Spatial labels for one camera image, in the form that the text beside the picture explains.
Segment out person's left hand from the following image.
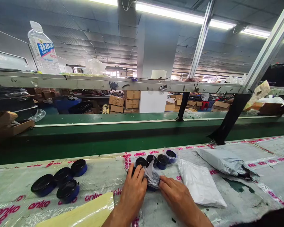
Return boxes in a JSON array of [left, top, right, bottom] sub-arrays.
[[119, 164, 148, 209]]

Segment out person's right hand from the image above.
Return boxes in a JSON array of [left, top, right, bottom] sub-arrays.
[[158, 176, 192, 214]]

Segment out clear plastic bag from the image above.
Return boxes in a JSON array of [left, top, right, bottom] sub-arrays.
[[129, 148, 180, 191]]

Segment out white flat plastic bag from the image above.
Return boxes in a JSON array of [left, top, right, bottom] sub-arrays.
[[177, 159, 228, 209]]

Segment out grey crumpled mailer bag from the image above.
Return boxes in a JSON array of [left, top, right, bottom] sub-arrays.
[[195, 148, 261, 182]]

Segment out green conveyor belt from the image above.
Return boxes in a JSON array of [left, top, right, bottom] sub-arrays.
[[0, 111, 284, 166]]

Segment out black shelf support leg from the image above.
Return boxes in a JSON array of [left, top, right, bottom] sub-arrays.
[[207, 93, 252, 146], [175, 91, 190, 122]]

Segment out clear table cover pink tape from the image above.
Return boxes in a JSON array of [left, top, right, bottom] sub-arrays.
[[0, 135, 284, 227]]

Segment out pale yellow paper sheet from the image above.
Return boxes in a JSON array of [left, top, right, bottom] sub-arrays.
[[35, 191, 115, 227]]

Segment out pile of brown cartons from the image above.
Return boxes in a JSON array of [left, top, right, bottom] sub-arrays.
[[164, 94, 235, 113]]

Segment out stack of brown cartons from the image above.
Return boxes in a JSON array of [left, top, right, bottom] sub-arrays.
[[108, 90, 141, 114]]

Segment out white tape roll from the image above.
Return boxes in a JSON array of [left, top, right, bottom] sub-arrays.
[[151, 69, 168, 79]]

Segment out blue plastic crate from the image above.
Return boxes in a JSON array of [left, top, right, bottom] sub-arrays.
[[53, 97, 82, 114]]

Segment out yellow perforated sheet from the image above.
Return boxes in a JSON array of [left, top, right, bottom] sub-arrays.
[[247, 80, 271, 110]]

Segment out ceiling strip light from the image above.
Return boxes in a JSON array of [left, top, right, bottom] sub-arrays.
[[87, 0, 237, 31]]

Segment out open brown cardboard box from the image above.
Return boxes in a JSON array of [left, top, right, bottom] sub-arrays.
[[0, 110, 36, 147]]

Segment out black goods in clear wrap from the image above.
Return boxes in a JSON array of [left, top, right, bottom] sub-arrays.
[[0, 87, 46, 122]]

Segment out clear plastic water bottle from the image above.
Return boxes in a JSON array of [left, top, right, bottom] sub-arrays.
[[27, 20, 62, 75]]

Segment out grey metal shelf rail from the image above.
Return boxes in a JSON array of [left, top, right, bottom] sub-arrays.
[[0, 71, 284, 96]]

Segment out aluminium frame post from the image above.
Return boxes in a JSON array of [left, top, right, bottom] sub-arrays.
[[242, 0, 284, 94], [189, 0, 216, 79]]

